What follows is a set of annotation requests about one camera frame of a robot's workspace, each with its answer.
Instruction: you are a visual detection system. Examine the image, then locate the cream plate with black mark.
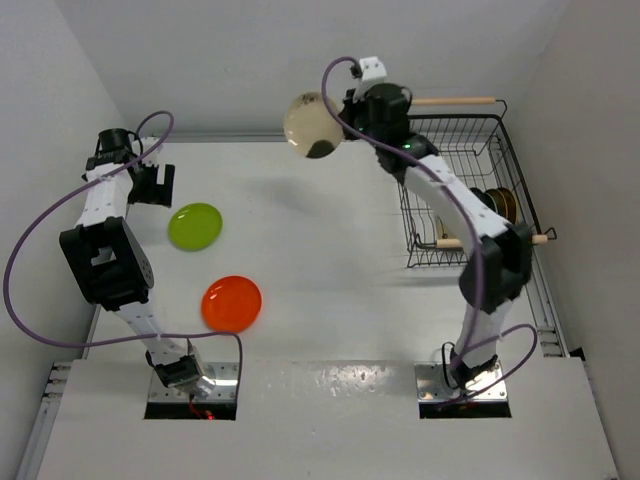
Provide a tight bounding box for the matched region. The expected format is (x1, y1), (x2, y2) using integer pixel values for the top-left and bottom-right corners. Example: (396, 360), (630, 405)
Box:
(283, 92), (343, 159)

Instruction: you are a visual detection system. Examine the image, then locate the green plate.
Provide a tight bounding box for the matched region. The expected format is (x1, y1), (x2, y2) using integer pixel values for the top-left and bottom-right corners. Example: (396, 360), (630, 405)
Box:
(168, 203), (223, 251)

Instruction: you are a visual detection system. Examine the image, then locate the orange plate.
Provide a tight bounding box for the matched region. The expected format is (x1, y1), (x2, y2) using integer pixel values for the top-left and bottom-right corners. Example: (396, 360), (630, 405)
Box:
(201, 275), (262, 334)

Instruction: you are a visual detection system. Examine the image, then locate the glossy black plate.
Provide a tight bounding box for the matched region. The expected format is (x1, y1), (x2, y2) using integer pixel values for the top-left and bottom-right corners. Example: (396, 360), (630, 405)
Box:
(470, 187), (495, 210)

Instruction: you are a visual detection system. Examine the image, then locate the yellow patterned plate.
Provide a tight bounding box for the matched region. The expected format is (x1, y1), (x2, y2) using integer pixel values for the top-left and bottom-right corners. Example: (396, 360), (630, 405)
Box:
(486, 189), (509, 219)
(499, 187), (518, 224)

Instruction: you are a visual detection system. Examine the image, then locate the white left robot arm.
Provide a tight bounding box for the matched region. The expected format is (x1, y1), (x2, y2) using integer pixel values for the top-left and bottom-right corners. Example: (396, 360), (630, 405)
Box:
(59, 128), (215, 400)

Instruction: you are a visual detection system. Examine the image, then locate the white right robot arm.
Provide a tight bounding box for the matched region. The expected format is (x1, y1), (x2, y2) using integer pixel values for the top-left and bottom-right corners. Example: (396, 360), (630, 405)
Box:
(339, 83), (532, 389)

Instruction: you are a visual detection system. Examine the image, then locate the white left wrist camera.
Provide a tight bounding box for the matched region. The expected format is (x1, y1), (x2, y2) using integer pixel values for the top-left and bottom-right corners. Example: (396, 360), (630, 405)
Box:
(135, 137), (162, 167)

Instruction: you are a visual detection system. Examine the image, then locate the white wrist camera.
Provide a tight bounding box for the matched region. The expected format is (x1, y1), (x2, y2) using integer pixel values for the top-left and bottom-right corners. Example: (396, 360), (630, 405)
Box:
(350, 56), (387, 84)
(135, 137), (162, 167)

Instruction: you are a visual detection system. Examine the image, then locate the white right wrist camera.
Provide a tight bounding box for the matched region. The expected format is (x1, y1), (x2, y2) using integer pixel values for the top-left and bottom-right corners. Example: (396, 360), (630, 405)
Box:
(350, 56), (387, 84)

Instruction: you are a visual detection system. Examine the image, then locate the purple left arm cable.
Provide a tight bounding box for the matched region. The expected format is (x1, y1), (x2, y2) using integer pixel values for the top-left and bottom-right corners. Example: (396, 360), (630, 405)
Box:
(2, 110), (245, 396)

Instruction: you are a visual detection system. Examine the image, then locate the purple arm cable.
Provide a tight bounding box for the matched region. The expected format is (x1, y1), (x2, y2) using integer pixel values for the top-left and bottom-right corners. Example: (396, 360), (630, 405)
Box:
(320, 56), (539, 404)
(2, 110), (245, 396)

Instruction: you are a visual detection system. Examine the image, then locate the black wire dish rack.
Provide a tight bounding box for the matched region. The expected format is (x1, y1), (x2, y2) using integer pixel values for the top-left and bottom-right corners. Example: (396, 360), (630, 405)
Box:
(398, 100), (557, 268)

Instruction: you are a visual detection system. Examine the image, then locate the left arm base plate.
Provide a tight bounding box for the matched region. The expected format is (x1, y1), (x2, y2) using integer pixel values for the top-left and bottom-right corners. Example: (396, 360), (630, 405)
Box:
(147, 362), (239, 404)

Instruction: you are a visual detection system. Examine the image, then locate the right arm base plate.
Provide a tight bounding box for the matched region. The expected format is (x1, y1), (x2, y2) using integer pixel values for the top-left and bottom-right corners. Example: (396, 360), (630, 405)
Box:
(414, 362), (508, 406)

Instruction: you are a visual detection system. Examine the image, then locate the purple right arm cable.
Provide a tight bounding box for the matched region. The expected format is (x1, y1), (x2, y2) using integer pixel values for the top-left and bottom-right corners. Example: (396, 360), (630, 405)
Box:
(320, 56), (539, 404)

